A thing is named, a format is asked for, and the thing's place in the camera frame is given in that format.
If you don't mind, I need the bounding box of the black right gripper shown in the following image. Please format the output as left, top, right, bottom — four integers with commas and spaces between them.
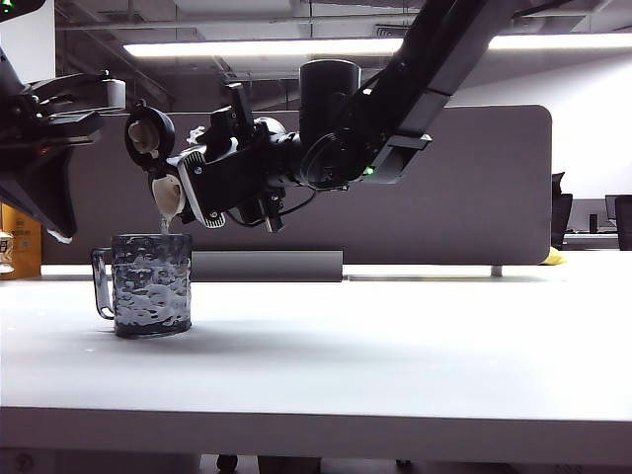
186, 81, 304, 234

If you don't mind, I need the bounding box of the hammered glass mug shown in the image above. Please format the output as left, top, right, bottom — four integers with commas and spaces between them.
90, 232, 194, 340

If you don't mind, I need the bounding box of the black office chair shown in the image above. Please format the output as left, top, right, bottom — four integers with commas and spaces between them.
551, 171, 574, 251

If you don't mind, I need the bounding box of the orange paper bag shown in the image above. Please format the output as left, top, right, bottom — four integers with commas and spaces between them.
0, 201, 43, 280

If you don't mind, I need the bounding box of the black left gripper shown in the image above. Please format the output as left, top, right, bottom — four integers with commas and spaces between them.
0, 71, 127, 246

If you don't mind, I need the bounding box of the dark grey desk divider panel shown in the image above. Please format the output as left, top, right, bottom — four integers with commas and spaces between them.
41, 104, 553, 269

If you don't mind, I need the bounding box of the black computer monitor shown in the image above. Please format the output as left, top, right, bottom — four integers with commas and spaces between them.
604, 194, 632, 234

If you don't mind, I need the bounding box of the long ceiling light strip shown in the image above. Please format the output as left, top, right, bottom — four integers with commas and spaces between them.
121, 33, 632, 58

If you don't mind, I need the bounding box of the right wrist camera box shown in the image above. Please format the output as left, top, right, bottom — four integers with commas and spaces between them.
176, 142, 272, 231

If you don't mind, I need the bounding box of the black camera cable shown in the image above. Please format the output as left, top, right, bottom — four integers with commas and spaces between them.
279, 187, 318, 219

